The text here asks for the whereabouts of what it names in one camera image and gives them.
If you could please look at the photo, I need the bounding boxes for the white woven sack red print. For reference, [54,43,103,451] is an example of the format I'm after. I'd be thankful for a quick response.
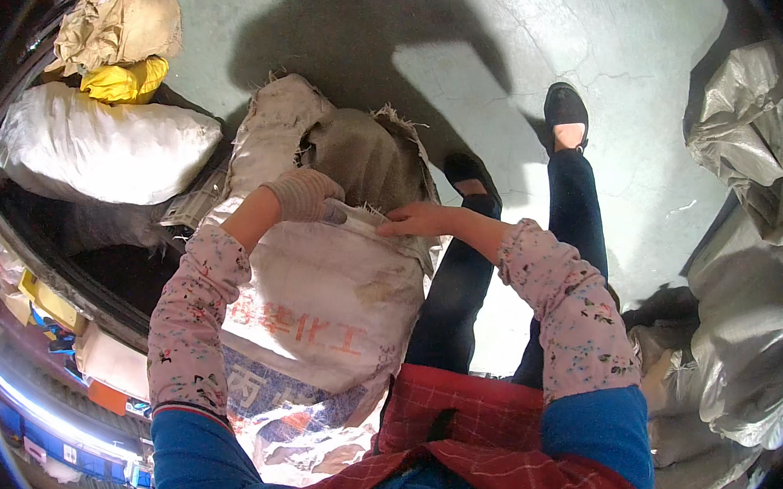
[194,61,463,489]

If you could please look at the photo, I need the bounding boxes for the yellow plastic bag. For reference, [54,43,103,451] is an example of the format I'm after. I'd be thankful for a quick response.
[78,54,173,110]

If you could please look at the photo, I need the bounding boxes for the filled plain white sack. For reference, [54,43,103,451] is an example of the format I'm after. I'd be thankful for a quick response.
[0,68,230,218]

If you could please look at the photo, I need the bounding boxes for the cluttered shelf of goods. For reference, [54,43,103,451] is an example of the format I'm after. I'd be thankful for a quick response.
[0,196,162,489]

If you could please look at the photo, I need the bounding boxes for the black metal cart frame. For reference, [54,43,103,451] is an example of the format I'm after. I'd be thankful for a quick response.
[0,153,154,364]

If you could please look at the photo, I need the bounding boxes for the small white bag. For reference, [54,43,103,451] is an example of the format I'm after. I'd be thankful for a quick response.
[71,318,154,409]

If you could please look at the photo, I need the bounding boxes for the person's legs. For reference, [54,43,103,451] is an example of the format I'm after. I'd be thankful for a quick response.
[383,79,618,400]

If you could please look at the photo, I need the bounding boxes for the heap of grey woven sacks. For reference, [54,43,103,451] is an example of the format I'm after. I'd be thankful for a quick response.
[601,38,783,483]

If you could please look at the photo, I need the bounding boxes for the grey plastic grille part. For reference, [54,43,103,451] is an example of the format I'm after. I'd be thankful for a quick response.
[155,166,233,231]

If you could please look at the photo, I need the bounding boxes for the yellow box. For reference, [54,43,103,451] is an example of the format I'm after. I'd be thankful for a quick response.
[16,264,90,341]

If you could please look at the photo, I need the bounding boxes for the person's right hand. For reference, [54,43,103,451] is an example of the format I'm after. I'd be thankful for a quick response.
[373,199,451,243]

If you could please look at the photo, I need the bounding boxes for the crumpled beige sack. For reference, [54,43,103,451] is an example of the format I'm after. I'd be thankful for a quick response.
[40,0,187,80]

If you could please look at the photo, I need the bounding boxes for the person's body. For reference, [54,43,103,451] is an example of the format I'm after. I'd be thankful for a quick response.
[146,345,657,489]

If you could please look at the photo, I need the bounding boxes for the person's left hand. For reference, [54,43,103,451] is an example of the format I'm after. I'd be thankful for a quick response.
[260,164,350,230]

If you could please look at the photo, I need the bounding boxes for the grey-brown burlap lining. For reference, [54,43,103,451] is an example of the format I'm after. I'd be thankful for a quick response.
[297,102,432,219]

